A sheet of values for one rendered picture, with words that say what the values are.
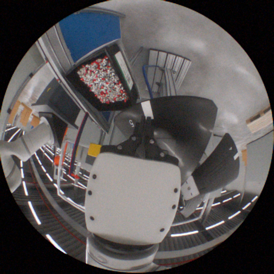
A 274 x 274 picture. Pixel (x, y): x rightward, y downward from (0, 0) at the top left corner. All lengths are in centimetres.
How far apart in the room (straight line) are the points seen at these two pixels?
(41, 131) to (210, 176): 79
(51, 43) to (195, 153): 45
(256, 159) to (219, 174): 551
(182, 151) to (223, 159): 26
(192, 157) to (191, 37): 108
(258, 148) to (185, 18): 559
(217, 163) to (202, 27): 114
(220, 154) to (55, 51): 65
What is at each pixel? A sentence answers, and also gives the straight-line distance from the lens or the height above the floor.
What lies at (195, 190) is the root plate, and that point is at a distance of 37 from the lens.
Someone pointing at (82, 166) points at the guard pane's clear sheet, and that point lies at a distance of 129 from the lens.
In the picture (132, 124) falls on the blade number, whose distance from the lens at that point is 18.
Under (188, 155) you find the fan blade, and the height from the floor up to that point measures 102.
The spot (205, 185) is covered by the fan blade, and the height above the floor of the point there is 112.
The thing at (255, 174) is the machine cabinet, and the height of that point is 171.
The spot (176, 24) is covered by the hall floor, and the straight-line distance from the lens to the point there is 107.
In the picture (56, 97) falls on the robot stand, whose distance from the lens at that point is 49.
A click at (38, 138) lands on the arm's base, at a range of 54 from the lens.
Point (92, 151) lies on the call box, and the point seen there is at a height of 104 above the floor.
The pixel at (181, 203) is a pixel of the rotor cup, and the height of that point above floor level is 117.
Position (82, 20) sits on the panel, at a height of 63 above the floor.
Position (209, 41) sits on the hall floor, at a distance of 119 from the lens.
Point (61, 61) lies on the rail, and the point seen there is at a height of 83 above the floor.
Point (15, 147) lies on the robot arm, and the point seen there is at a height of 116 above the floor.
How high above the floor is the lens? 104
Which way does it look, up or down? 18 degrees down
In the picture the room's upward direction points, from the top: 170 degrees counter-clockwise
